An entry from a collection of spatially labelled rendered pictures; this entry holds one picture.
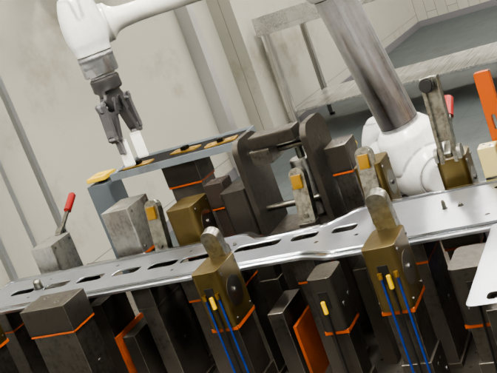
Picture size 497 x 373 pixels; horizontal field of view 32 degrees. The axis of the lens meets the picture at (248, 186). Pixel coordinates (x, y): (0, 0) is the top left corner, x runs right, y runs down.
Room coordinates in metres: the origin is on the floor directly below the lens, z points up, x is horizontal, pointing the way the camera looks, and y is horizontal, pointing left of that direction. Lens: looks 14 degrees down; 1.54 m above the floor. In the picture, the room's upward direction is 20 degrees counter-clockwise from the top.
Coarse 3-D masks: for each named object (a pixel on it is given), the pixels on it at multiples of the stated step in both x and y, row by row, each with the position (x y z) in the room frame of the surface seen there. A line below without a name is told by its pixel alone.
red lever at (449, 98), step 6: (444, 96) 1.74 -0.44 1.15; (450, 96) 1.73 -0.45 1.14; (450, 102) 1.72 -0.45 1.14; (450, 108) 1.71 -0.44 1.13; (450, 114) 1.70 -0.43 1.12; (450, 120) 1.69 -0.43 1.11; (444, 144) 1.65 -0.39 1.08; (444, 150) 1.63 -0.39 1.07; (450, 150) 1.63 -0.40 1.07; (450, 156) 1.63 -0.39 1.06
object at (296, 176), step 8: (296, 168) 1.79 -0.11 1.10; (304, 168) 1.80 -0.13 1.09; (288, 176) 1.79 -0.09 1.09; (296, 176) 1.78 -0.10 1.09; (304, 176) 1.78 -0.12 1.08; (296, 184) 1.78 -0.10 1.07; (304, 184) 1.77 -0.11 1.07; (296, 192) 1.78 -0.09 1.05; (304, 192) 1.77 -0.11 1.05; (312, 192) 1.79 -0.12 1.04; (296, 200) 1.78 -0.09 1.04; (304, 200) 1.77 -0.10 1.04; (312, 200) 1.77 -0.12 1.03; (304, 208) 1.77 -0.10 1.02; (312, 208) 1.76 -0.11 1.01; (304, 216) 1.76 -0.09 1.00; (312, 216) 1.76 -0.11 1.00
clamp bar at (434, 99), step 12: (420, 84) 1.63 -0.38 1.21; (432, 84) 1.62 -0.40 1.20; (432, 96) 1.65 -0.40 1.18; (432, 108) 1.65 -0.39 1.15; (444, 108) 1.63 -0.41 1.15; (432, 120) 1.64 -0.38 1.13; (444, 120) 1.63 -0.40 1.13; (444, 132) 1.64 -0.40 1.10; (444, 156) 1.64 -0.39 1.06; (456, 156) 1.62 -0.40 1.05
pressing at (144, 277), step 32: (448, 192) 1.59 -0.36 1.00; (480, 192) 1.52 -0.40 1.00; (320, 224) 1.67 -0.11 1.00; (352, 224) 1.62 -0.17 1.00; (416, 224) 1.48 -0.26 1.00; (448, 224) 1.43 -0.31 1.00; (480, 224) 1.38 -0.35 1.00; (128, 256) 1.96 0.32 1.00; (160, 256) 1.88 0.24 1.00; (192, 256) 1.79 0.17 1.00; (256, 256) 1.64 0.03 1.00; (288, 256) 1.58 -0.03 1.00; (320, 256) 1.52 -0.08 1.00; (32, 288) 2.02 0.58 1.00; (64, 288) 1.91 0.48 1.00; (96, 288) 1.82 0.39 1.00; (128, 288) 1.75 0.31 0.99
